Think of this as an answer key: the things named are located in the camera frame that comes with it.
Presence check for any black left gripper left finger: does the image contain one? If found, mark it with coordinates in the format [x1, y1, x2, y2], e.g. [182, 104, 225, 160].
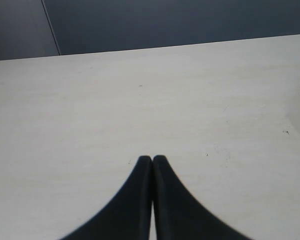
[63, 155, 153, 240]

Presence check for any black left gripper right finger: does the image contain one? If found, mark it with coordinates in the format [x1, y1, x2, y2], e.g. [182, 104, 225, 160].
[152, 155, 248, 240]

